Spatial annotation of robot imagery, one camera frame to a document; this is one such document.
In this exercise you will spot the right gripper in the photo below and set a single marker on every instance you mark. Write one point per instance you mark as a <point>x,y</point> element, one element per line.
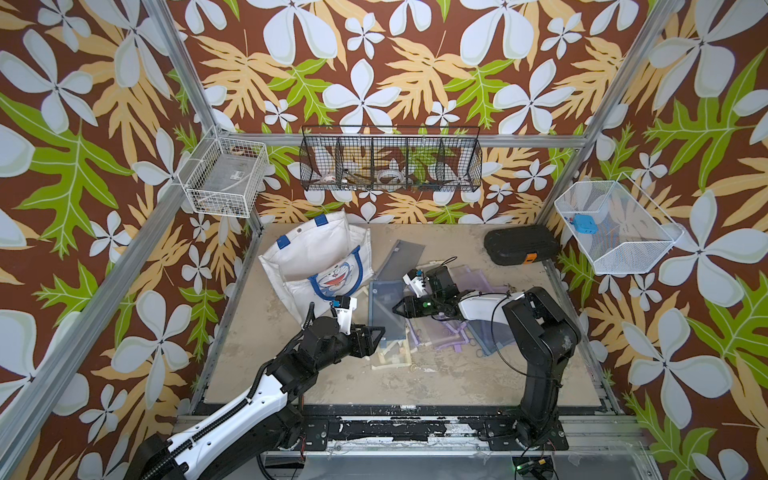
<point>408,311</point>

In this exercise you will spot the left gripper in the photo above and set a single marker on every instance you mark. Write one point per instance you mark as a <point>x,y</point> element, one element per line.
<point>367,346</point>

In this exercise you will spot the cream mesh pouch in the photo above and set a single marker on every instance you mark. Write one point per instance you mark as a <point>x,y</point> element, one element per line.
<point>392,354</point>

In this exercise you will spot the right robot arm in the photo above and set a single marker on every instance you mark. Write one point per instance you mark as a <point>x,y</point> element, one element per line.
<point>544,334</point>

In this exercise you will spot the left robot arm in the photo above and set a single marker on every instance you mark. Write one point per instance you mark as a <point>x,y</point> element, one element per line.
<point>263,417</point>

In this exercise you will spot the purple mesh pouch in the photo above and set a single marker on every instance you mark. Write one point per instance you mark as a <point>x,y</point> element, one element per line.
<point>453,334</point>

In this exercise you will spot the white canvas tote bag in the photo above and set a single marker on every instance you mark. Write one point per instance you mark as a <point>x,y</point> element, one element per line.
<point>317,261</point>

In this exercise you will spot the black zippered case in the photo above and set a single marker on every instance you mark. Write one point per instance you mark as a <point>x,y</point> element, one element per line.
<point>521,245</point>

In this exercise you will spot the blue small object in basket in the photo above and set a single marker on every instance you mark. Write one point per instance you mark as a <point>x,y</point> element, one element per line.
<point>584,224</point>

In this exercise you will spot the white mesh basket right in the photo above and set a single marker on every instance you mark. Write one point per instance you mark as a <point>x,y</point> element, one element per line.
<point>634,232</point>

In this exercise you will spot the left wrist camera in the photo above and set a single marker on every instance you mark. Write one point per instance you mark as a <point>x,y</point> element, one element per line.
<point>343,308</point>

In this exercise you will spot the black wire basket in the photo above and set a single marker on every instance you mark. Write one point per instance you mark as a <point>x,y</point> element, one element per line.
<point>390,158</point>

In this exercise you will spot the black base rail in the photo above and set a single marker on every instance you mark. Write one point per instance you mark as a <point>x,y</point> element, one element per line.
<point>494,427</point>

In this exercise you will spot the white wire basket left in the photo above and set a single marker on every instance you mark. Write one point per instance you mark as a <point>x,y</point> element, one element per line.
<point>223,175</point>

